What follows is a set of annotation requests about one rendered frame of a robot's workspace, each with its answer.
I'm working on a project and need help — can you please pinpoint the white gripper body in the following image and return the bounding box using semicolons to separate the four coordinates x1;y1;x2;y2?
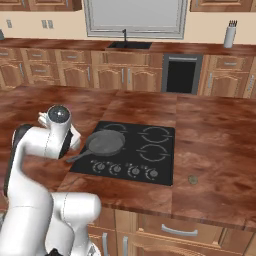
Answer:
68;125;82;152

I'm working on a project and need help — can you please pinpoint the dark grey frying pan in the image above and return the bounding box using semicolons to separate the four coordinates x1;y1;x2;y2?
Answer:
65;129;127;164

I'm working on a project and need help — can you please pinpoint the long wooden base cupboard run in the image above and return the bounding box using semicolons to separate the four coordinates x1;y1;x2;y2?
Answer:
0;46;165;93

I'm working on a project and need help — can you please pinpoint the black hob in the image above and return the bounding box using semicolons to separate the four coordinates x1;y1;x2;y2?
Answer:
68;120;177;187

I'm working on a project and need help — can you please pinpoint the black sink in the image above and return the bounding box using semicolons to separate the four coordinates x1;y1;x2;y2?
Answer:
106;40;153;51

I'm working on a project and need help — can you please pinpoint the wooden cupboard door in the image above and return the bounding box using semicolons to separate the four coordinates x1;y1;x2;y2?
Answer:
87;225;118;256
116;231;248;256

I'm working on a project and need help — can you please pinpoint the grey black dishwasher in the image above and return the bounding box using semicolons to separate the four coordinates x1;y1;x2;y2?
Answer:
161;53;204;96

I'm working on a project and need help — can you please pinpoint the grey framed window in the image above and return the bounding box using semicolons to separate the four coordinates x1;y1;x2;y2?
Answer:
82;0;189;40

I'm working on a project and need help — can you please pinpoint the wooden drawer front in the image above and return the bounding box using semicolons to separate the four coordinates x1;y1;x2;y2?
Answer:
137;213;228;246

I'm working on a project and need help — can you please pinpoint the short wooden base cupboard run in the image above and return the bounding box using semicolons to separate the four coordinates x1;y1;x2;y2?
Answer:
197;53;256;100

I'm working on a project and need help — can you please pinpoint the silver cupboard door handle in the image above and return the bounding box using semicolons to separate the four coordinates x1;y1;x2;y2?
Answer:
101;232;109;256
122;235;129;256

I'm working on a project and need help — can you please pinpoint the silver drawer handle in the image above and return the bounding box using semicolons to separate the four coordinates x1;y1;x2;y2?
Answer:
160;223;199;238

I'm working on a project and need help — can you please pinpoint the wide wooden wall cupboard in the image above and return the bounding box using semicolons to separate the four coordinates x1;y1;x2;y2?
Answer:
0;0;83;13

